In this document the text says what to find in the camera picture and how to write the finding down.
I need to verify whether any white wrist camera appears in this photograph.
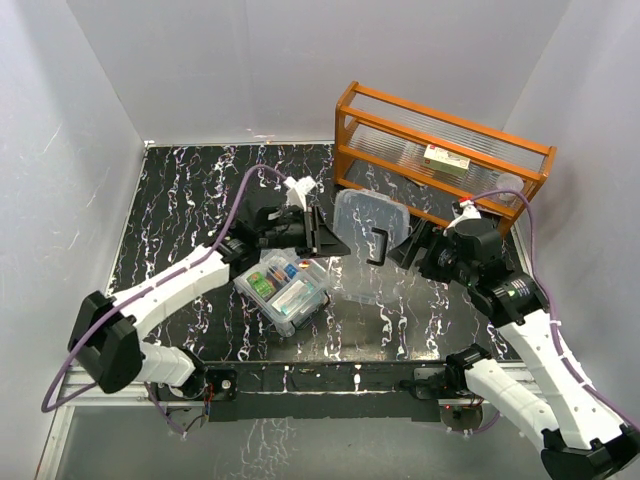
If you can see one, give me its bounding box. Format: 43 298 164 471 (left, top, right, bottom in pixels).
284 176 316 211
444 198 482 236

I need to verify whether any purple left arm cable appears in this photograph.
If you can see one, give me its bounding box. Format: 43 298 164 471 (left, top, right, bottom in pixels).
40 164 296 414

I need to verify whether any green wind oil box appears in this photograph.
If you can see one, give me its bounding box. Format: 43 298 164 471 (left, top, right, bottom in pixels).
247 271 276 300

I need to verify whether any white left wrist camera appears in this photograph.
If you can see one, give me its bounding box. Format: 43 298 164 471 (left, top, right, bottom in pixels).
284 176 316 211

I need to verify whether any orange wooden shelf rack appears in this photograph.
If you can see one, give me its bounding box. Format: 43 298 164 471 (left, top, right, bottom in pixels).
334 82 557 234

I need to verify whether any cream medicine box on shelf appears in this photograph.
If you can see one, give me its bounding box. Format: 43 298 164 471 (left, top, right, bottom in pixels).
423 144 470 176

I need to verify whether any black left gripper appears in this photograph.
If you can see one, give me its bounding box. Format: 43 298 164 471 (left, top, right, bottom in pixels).
257 205 349 259

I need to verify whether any clear plastic cup on shelf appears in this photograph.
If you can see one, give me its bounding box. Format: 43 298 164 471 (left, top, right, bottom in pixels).
495 173 524 203

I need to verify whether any clear medicine kit box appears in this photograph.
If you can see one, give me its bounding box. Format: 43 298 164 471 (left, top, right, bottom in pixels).
234 265 328 337

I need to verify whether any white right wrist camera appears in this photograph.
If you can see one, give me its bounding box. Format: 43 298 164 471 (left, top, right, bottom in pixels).
444 198 482 236

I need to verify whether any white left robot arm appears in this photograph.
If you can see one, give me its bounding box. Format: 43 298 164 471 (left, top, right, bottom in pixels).
68 206 350 399

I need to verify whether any black front mounting rail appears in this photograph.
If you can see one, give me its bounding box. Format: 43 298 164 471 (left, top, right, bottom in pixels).
151 360 489 428

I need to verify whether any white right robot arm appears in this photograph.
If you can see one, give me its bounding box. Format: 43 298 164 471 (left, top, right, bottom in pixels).
387 219 639 479

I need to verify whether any clear kit box lid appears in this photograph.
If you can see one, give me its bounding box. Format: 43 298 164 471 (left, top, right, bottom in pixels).
328 189 410 304

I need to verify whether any clear compartment organizer tray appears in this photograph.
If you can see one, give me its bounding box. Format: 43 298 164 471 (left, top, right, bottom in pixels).
234 249 328 323

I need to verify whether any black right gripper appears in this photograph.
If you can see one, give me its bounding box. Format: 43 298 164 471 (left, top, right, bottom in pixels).
388 219 477 288

